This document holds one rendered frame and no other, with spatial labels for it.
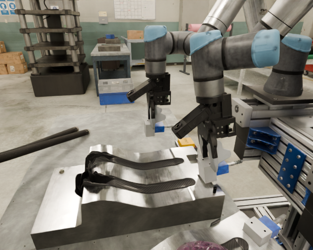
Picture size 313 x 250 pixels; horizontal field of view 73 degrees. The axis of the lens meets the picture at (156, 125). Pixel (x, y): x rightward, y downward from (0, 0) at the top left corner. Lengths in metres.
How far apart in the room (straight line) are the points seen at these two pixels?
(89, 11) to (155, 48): 6.26
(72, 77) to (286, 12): 4.10
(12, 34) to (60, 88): 3.22
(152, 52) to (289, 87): 0.58
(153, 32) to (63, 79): 3.85
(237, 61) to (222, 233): 0.40
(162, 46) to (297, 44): 0.53
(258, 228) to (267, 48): 0.40
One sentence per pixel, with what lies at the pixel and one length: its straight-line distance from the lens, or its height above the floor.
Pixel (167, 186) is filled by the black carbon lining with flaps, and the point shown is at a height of 0.88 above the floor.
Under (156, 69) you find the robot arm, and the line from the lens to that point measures 0.75.
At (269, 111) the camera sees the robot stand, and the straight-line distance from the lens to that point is 1.02.
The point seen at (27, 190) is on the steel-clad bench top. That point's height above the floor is 0.80.
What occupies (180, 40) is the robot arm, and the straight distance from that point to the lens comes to 0.76.
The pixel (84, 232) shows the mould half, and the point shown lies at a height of 0.84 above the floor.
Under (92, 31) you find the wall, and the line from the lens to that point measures 6.95.
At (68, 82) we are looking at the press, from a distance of 4.50.
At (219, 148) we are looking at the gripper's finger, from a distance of 0.60.
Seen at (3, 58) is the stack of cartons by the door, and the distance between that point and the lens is 7.21.
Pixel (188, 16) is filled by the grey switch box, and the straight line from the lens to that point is 6.95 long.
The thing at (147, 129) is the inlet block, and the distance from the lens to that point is 0.83.
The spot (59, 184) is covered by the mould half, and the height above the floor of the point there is 0.86.
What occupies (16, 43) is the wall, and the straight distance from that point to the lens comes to 7.44.
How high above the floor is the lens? 1.32
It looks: 26 degrees down
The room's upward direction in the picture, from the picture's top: straight up
